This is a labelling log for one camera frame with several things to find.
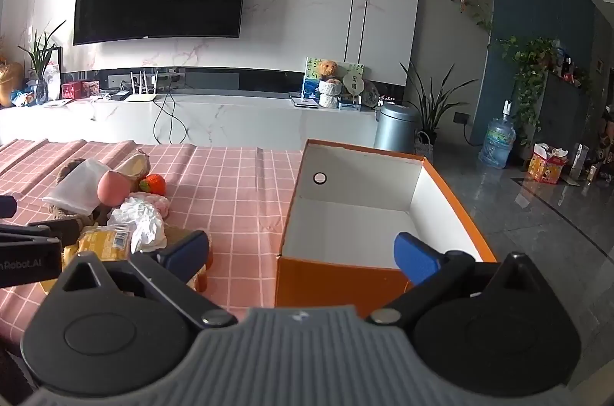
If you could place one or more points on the decorative plate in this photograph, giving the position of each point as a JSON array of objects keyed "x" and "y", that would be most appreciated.
[{"x": 370, "y": 100}]

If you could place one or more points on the green and blue painting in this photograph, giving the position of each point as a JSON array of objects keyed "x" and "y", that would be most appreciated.
[{"x": 311, "y": 72}]

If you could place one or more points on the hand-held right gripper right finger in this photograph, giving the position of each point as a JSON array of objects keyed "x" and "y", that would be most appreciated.
[{"x": 415, "y": 259}]

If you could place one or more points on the white flat box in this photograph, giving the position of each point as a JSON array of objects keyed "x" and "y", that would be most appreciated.
[{"x": 304, "y": 100}]

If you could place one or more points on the round paper fan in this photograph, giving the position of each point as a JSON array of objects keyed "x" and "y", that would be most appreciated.
[{"x": 352, "y": 83}]

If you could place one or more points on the grey cabinet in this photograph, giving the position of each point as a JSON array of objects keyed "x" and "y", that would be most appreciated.
[{"x": 566, "y": 108}]

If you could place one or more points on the orange gift box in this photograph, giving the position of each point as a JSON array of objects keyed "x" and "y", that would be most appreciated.
[{"x": 547, "y": 168}]

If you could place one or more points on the brown teddy bear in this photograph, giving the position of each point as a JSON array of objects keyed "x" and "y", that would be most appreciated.
[{"x": 328, "y": 69}]

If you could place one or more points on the red box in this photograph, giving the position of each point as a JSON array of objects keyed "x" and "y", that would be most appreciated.
[{"x": 72, "y": 89}]

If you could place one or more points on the brown plush toy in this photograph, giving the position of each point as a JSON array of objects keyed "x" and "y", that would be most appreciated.
[{"x": 67, "y": 170}]

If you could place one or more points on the woven basket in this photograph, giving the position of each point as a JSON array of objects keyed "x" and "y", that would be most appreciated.
[{"x": 424, "y": 144}]

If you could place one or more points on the blue water bottle with pump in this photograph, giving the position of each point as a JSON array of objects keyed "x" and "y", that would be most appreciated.
[{"x": 496, "y": 142}]

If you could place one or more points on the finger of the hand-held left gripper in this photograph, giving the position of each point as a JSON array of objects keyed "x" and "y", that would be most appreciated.
[
  {"x": 62, "y": 228},
  {"x": 7, "y": 205}
]

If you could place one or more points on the golden ornament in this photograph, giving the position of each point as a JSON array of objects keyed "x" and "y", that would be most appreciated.
[{"x": 8, "y": 84}]

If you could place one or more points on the white knitted pot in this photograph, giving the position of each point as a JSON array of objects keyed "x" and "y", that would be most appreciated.
[{"x": 330, "y": 94}]

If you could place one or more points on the red strawberry toy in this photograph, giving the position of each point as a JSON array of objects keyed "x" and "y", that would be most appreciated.
[{"x": 153, "y": 184}]

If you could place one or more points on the translucent white plastic bag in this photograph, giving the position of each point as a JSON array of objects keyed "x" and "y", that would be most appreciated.
[{"x": 76, "y": 190}]

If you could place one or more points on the potted grass plant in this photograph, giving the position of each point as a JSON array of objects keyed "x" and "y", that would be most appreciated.
[{"x": 42, "y": 56}]

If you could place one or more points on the long-leaf potted plant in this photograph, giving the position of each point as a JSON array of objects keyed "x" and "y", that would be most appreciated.
[{"x": 431, "y": 104}]

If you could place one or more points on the pale yellow plush toy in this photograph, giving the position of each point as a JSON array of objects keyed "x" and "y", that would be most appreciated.
[{"x": 134, "y": 165}]

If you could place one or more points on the white marble television console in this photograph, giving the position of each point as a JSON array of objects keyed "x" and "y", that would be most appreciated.
[{"x": 240, "y": 118}]

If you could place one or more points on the trailing ivy plant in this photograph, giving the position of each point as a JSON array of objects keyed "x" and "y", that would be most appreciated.
[{"x": 527, "y": 80}]

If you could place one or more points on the white router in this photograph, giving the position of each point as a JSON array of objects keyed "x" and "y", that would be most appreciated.
[{"x": 141, "y": 95}]

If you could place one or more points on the pink checked tablecloth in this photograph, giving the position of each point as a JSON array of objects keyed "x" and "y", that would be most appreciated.
[{"x": 230, "y": 195}]

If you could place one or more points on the pink peach toy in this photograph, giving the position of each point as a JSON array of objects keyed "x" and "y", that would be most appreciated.
[{"x": 115, "y": 190}]

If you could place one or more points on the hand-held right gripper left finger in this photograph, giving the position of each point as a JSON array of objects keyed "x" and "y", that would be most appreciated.
[{"x": 184, "y": 252}]

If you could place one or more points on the wall socket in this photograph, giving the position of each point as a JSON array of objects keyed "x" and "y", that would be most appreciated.
[{"x": 461, "y": 118}]

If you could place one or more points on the orange cardboard box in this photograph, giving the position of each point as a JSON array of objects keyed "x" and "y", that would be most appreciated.
[{"x": 336, "y": 286}]

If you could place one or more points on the yellow snack packet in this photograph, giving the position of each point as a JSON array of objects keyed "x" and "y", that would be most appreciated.
[{"x": 103, "y": 240}]

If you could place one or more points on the silver trash can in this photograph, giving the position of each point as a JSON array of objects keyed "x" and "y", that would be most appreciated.
[{"x": 394, "y": 128}]

